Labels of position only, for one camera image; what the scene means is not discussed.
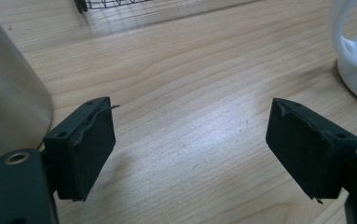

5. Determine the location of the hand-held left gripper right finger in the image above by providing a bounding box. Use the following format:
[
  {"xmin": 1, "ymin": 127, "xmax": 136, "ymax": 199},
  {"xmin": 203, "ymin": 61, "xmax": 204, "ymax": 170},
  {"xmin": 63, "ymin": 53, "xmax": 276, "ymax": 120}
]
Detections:
[{"xmin": 265, "ymin": 97, "xmax": 357, "ymax": 204}]

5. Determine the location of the beige cylindrical container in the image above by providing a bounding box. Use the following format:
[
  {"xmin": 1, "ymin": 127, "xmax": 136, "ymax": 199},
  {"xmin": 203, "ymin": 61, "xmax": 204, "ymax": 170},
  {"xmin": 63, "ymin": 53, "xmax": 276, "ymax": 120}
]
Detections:
[{"xmin": 0, "ymin": 3, "xmax": 54, "ymax": 185}]

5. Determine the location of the black wire mesh basket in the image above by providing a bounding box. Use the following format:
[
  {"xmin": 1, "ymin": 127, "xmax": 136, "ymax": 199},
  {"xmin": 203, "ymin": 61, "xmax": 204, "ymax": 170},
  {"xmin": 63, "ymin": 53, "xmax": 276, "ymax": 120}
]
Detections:
[{"xmin": 73, "ymin": 0, "xmax": 156, "ymax": 15}]

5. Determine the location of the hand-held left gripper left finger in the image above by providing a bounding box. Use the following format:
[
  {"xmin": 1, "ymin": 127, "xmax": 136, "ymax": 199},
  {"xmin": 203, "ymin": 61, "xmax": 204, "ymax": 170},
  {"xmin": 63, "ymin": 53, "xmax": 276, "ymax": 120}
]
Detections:
[{"xmin": 43, "ymin": 96, "xmax": 120, "ymax": 202}]

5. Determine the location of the white jug with handle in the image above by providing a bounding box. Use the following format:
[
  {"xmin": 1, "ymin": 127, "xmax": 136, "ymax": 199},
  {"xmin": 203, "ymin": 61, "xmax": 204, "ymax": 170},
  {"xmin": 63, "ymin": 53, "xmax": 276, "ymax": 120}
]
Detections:
[{"xmin": 327, "ymin": 0, "xmax": 357, "ymax": 109}]

